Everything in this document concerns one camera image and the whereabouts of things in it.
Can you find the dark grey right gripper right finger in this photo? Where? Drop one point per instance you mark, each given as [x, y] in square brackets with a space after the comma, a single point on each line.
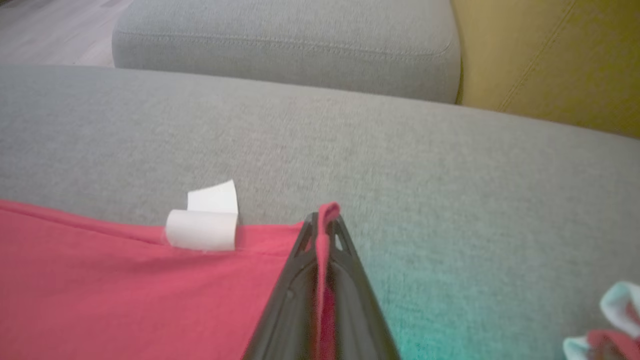
[357, 310]

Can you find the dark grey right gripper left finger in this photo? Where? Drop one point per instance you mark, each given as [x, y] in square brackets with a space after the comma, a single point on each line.
[290, 310]

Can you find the red t-shirt with white trim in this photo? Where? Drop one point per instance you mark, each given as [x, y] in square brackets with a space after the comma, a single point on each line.
[125, 300]

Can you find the red shorts with white stripe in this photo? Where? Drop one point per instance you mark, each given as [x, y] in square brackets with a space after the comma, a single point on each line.
[615, 342]

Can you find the grey sofa seat cushion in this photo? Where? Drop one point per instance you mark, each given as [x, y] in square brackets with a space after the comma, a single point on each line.
[280, 40]

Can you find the yellow sofa backrest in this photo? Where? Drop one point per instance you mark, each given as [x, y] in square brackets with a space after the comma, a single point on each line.
[550, 55]

